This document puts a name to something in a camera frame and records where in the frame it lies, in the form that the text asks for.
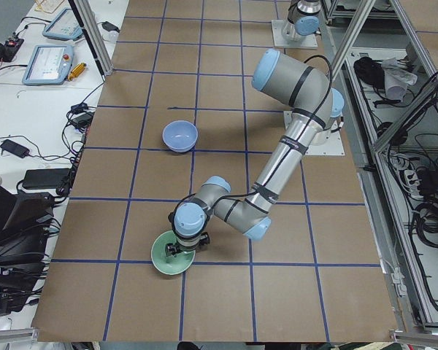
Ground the yellow brass cylinder tool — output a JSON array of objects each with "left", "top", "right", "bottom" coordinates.
[{"left": 67, "top": 62, "right": 87, "bottom": 81}]

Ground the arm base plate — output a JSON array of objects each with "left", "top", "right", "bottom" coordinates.
[
  {"left": 283, "top": 110, "right": 346, "bottom": 157},
  {"left": 271, "top": 20, "right": 318, "bottom": 50}
]

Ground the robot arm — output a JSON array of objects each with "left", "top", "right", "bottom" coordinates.
[
  {"left": 164, "top": 49, "right": 345, "bottom": 256},
  {"left": 281, "top": 0, "right": 322, "bottom": 41}
]

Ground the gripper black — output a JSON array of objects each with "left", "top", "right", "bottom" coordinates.
[{"left": 165, "top": 231, "right": 210, "bottom": 256}]

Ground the black smartphone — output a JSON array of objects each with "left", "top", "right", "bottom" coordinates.
[{"left": 0, "top": 139, "right": 30, "bottom": 158}]

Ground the black power brick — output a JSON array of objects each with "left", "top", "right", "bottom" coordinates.
[{"left": 101, "top": 21, "right": 120, "bottom": 32}]

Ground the black power adapter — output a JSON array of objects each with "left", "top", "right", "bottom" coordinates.
[{"left": 22, "top": 168, "right": 70, "bottom": 190}]

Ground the blue bowl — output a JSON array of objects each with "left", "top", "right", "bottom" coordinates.
[{"left": 162, "top": 120, "right": 199, "bottom": 153}]

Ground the near teach pendant tablet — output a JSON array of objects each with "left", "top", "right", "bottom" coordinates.
[{"left": 22, "top": 44, "right": 74, "bottom": 86}]

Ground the green bowl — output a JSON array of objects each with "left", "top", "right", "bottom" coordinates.
[{"left": 151, "top": 230, "right": 196, "bottom": 276}]

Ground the far teach pendant tablet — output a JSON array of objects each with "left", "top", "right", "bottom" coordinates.
[{"left": 42, "top": 7, "right": 83, "bottom": 41}]

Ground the teach pendant tablet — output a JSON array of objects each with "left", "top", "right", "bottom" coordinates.
[
  {"left": 42, "top": 7, "right": 83, "bottom": 41},
  {"left": 22, "top": 44, "right": 74, "bottom": 86}
]

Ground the aluminium frame post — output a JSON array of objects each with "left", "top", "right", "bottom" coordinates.
[{"left": 68, "top": 0, "right": 113, "bottom": 77}]

